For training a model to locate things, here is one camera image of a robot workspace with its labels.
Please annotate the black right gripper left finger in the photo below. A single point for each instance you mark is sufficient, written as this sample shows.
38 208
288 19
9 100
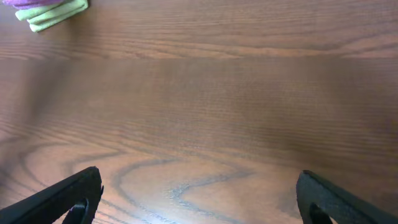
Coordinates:
77 197

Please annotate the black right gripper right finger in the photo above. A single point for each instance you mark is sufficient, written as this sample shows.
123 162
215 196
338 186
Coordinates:
321 201

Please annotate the green folded cloth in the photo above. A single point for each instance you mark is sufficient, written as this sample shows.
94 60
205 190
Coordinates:
44 16

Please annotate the purple folded cloth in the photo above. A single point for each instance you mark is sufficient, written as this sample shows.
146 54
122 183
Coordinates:
27 4

